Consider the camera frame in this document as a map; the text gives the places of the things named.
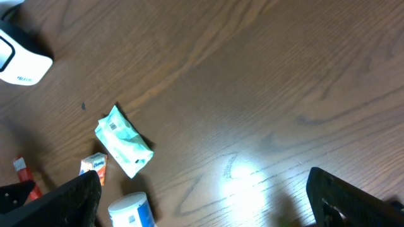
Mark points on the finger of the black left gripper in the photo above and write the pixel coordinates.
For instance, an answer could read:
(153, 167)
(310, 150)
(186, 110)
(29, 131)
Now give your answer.
(15, 195)

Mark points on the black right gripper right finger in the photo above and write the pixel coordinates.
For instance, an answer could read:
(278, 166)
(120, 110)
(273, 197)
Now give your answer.
(335, 202)

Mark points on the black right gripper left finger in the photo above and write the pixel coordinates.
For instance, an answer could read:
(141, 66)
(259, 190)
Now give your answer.
(74, 203)

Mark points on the red box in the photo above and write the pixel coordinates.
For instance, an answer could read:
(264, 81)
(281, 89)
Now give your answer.
(25, 174)

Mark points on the orange Kleenex tissue pack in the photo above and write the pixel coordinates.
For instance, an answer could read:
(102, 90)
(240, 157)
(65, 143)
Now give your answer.
(96, 162)

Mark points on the white cotton swab tub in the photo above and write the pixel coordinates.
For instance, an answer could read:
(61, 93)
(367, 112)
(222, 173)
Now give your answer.
(132, 210)

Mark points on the mint green wipes pack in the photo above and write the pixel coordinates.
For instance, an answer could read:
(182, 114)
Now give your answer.
(123, 142)

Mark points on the white barcode scanner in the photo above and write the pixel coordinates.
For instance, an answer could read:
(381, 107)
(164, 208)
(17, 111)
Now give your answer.
(23, 61)

